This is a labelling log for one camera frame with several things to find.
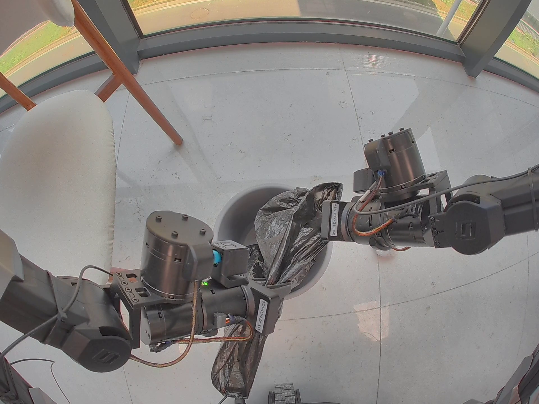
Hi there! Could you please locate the white trash bin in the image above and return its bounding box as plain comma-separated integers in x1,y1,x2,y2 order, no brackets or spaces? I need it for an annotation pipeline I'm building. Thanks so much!
213,185,334,299

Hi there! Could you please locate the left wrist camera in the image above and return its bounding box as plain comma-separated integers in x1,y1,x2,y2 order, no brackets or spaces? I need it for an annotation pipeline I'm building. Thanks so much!
210,239,250,288

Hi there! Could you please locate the black plastic bag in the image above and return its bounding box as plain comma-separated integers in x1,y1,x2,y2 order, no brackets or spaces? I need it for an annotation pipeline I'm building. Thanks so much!
211,181,344,399

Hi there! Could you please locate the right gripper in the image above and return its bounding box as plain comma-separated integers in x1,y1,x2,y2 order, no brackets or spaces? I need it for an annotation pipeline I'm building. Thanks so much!
321,198,435,249

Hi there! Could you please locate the window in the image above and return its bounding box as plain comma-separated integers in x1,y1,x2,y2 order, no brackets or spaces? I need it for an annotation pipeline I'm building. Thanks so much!
0,0,539,113

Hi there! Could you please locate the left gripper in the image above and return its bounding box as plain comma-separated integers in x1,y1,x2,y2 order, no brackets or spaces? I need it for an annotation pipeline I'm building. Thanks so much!
145,285,280,346

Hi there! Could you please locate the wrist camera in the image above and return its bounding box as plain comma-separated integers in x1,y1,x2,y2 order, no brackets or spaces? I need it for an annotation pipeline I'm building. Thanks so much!
210,239,250,288
353,167,380,195

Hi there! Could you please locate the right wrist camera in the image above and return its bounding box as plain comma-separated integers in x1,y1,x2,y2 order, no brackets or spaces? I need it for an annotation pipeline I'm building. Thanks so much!
353,167,380,195

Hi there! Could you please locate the white cushioned wooden chair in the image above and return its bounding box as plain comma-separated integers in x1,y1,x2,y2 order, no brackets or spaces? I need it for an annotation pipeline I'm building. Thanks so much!
0,0,184,279

